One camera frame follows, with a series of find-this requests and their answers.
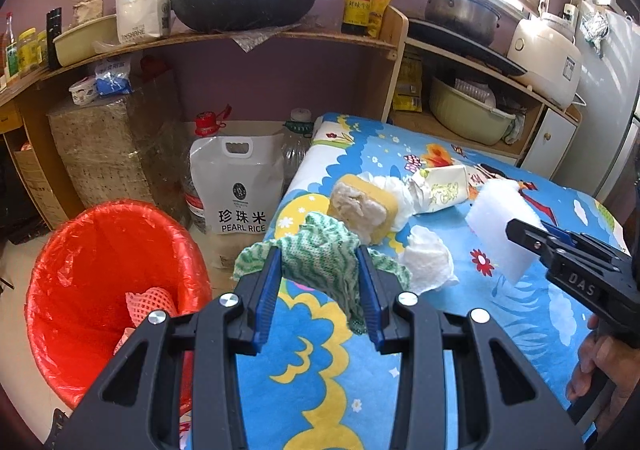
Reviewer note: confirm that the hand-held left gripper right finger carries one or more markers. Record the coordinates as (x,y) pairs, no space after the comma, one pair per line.
(372,300)

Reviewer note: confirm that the white foam sheet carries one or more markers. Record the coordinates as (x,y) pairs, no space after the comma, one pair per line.
(495,230)

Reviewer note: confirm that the plastic-wrapped cardboard box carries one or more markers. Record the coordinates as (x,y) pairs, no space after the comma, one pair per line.
(100,149)

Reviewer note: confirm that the clear jug with white cap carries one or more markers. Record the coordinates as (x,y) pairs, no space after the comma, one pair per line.
(297,149)

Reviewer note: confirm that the yellow packet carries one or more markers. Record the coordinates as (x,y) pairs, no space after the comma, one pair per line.
(407,89)

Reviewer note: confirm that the red-capped clear bottle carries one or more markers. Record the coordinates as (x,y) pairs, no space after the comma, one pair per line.
(10,54)

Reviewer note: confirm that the crinkled plastic bag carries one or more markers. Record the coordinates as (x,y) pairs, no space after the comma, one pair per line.
(515,124)

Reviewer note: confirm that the white rice bag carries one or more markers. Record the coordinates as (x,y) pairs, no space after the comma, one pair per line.
(235,210)

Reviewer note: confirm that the printed blue blanket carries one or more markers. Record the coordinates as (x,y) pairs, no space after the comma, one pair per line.
(525,320)

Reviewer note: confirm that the steel cooking pot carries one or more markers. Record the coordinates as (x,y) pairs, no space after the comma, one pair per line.
(460,17)

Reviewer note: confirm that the yellow sponge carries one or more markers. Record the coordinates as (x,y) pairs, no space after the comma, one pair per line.
(360,210)

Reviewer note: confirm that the blue and white packet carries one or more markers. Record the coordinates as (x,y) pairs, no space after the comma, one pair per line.
(112,79)

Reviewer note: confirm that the brown paper bag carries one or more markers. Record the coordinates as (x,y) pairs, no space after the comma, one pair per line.
(87,9)

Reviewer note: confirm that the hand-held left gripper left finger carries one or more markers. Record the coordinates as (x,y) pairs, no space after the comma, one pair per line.
(262,300)

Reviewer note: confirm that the red trash bin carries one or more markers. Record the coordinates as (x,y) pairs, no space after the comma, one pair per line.
(100,250)

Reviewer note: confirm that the white powder bag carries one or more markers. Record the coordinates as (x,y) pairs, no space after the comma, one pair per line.
(140,4)

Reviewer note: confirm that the white refrigerator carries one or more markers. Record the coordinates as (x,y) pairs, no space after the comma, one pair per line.
(610,104)

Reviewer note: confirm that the black wok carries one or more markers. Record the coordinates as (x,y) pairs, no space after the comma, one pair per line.
(240,9)

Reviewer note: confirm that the black induction cooktop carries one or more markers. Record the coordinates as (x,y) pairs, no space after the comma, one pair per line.
(450,42)

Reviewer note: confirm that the wooden rack with white cabinet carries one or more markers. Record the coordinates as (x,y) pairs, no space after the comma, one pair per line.
(547,139)

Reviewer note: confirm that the green patterned cloth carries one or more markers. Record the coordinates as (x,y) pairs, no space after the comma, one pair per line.
(320,255)

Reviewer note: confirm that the clear plastic wrap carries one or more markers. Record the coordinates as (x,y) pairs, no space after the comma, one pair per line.
(265,37)

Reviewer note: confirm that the yellow jar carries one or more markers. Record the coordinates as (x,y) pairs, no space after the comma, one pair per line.
(27,49)

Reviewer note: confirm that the oil jug with red cap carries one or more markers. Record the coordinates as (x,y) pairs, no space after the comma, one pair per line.
(207,122)

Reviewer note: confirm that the white rice cooker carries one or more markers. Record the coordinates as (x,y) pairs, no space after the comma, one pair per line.
(545,59)

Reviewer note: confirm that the long wooden shelf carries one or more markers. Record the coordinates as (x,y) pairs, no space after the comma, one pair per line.
(325,37)

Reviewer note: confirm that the small white tub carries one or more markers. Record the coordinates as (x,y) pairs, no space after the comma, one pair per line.
(82,90)

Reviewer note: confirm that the green plastic basin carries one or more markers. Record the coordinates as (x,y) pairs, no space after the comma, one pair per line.
(465,122)

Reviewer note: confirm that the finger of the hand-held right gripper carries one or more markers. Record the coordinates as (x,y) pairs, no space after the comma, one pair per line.
(527,237)
(560,234)

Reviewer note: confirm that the black box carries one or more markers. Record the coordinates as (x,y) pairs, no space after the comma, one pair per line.
(53,37)

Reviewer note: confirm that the pink foam fruit net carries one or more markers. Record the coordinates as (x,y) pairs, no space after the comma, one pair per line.
(150,302)
(124,341)

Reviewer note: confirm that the person's right hand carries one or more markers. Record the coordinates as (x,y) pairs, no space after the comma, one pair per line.
(590,360)

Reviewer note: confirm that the white crushed carton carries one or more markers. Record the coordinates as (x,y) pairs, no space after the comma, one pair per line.
(442,190)

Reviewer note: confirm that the cream plastic basin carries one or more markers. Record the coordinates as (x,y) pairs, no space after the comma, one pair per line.
(82,42)

